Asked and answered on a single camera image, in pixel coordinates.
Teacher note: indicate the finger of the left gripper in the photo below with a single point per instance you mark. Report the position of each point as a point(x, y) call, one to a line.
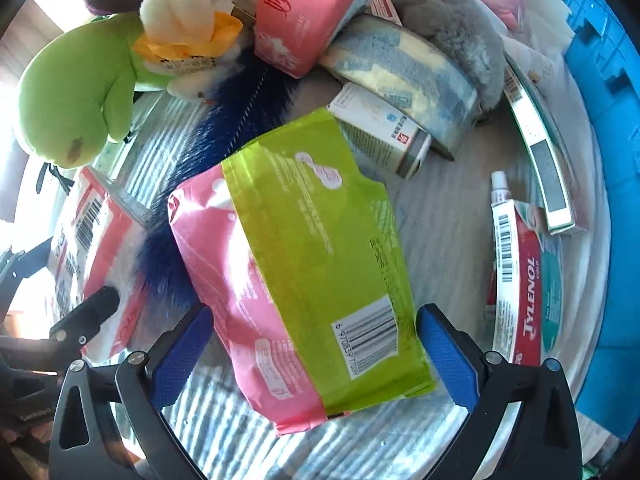
point(17, 266)
point(85, 321)

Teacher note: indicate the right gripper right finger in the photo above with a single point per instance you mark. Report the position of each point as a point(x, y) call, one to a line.
point(544, 442)

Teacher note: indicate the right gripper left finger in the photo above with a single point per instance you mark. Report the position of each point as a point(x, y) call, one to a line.
point(86, 442)

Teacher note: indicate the pink white tissue box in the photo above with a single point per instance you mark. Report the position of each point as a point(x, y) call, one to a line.
point(95, 244)

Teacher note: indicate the light green frog plush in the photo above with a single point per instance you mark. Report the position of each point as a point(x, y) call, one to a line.
point(77, 94)

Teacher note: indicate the pink green wipes pack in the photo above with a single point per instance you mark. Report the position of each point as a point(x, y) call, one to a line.
point(297, 254)

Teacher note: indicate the red tylenol box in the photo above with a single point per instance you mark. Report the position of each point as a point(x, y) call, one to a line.
point(529, 284)

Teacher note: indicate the small white yellow plush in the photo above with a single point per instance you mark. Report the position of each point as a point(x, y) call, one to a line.
point(192, 42)

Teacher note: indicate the dark blue fur pompom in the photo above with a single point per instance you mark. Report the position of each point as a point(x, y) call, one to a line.
point(254, 99)

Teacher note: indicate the blue plastic storage crate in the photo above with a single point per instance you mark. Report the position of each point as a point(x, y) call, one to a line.
point(605, 64)

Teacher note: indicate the grey fur plush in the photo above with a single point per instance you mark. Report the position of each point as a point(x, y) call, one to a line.
point(464, 33)

